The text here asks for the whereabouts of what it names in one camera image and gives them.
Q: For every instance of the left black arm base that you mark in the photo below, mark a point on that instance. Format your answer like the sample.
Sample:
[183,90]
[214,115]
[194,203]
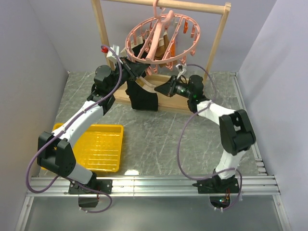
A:
[89,194]

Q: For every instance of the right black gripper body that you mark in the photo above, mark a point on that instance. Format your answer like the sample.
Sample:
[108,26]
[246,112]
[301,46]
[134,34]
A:
[177,88]

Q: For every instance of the wooden hanging rack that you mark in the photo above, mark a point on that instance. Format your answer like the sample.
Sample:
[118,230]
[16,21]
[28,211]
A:
[149,82]

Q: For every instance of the pink round clip hanger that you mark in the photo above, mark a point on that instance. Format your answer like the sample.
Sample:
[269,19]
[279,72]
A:
[154,41]

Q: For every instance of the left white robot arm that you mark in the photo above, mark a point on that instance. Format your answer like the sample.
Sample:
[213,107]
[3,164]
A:
[97,104]

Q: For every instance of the brown underwear on hanger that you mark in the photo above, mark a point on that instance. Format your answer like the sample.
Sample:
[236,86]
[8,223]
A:
[162,46]

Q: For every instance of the aluminium mounting rail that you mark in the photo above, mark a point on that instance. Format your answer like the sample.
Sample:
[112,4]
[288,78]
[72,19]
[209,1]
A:
[155,186]

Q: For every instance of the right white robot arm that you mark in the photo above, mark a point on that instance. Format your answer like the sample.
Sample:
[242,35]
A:
[236,132]

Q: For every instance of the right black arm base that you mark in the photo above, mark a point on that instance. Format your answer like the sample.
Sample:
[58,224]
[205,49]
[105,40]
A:
[216,185]

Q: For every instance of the black underwear beige waistband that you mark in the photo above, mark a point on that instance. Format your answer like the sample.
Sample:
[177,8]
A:
[141,99]

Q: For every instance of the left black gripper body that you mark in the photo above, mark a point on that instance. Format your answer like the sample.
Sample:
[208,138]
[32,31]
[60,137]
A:
[127,70]

